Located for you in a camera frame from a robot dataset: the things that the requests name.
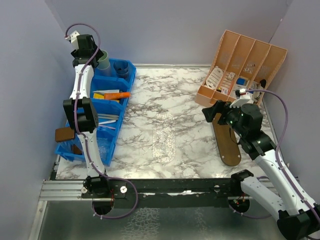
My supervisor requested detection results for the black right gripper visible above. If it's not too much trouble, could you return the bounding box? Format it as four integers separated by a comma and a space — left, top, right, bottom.
203, 99, 247, 137

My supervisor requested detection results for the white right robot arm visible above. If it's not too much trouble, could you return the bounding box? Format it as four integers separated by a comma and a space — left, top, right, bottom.
202, 100, 320, 240

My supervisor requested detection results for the green plastic cup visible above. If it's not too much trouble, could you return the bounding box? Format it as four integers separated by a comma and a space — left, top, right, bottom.
96, 50, 112, 77

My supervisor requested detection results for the white oval soap packet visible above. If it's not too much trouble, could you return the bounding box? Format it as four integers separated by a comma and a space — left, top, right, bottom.
205, 66, 224, 90

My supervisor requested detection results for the brown oval wooden tray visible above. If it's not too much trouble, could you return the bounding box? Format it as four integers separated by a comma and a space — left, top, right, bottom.
212, 113, 242, 167

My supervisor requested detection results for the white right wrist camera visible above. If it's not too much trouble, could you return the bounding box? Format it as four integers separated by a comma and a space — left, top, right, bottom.
229, 88, 253, 108

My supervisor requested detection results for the dark blue plastic cup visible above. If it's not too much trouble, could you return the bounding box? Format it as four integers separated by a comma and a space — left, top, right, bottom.
113, 59, 129, 79

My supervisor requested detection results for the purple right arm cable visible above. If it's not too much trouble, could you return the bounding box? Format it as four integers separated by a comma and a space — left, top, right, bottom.
228, 88, 320, 240

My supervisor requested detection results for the brown lid clear box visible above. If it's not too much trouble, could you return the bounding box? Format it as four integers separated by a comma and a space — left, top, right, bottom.
55, 126, 82, 155

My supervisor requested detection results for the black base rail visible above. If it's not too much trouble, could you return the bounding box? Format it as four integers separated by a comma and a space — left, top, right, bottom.
81, 176, 250, 212

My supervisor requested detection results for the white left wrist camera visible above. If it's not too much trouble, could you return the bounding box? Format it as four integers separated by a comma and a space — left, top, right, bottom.
64, 31, 80, 49

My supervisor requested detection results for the peach compartment organizer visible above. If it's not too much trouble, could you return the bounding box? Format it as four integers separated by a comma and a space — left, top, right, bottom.
195, 30, 288, 107

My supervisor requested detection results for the white blue box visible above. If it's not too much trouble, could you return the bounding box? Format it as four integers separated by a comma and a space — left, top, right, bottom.
236, 77, 249, 86

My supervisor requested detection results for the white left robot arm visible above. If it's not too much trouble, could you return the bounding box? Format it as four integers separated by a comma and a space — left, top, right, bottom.
63, 31, 111, 198

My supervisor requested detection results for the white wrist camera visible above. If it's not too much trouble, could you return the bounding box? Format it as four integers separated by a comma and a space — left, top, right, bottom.
229, 88, 253, 108
64, 31, 80, 49

